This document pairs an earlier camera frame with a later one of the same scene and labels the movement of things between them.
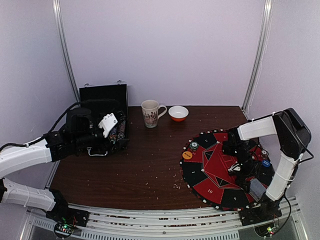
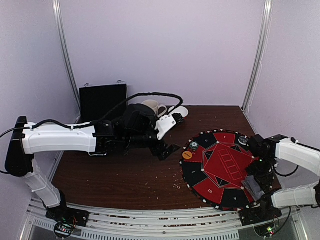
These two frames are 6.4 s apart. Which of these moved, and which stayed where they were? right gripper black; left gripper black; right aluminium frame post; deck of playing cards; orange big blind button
Moved: left gripper black; right gripper black
Stayed: orange big blind button; deck of playing cards; right aluminium frame post
